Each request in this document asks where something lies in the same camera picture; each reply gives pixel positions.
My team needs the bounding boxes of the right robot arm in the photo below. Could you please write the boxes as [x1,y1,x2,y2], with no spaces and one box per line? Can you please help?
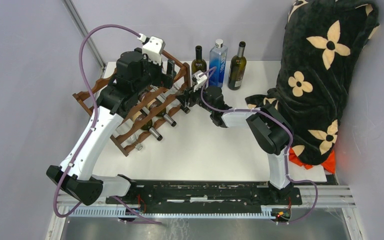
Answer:
[176,86,293,204]

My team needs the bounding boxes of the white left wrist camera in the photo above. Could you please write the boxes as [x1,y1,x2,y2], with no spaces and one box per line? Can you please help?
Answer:
[137,33,166,66]

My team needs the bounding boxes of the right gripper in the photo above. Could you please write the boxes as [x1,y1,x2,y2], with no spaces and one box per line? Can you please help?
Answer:
[175,82,214,114]

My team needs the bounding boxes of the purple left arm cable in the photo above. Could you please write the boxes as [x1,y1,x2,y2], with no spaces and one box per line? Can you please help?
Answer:
[52,23,145,220]

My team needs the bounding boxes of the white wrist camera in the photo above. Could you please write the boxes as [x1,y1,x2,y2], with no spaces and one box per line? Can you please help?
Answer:
[137,33,166,66]
[192,70,208,92]

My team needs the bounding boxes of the brown wooden wine rack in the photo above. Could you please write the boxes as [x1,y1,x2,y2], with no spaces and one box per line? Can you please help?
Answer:
[72,49,193,158]

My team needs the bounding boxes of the green wine bottle brown label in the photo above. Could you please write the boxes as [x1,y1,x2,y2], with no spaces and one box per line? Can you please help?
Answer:
[130,109,163,141]

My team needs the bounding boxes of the black floral blanket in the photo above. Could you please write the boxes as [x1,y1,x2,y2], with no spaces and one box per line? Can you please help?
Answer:
[245,0,380,162]

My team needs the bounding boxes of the orange cloth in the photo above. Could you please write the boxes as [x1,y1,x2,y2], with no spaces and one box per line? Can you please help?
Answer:
[288,145,336,174]

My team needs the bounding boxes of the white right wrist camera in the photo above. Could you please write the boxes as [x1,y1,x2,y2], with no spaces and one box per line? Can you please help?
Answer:
[192,70,208,92]

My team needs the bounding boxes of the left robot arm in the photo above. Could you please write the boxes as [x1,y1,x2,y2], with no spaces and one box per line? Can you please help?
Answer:
[46,48,176,206]

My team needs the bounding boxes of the clear square bottle black cap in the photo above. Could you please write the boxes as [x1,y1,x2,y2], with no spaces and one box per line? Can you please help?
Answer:
[160,93,191,114]

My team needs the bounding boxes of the blue square glass bottle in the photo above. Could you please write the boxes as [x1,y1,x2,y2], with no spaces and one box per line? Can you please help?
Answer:
[209,39,228,88]

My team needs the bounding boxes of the clear round glass bottle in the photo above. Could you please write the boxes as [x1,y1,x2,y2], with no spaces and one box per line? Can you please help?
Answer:
[172,83,187,96]

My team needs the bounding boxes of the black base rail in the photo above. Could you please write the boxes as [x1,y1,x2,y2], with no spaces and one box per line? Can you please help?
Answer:
[56,178,355,221]

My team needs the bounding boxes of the aluminium corner profile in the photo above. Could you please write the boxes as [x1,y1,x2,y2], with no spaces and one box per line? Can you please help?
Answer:
[62,0,106,71]

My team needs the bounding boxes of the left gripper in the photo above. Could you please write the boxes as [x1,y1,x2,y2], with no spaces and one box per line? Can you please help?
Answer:
[133,48,177,95]

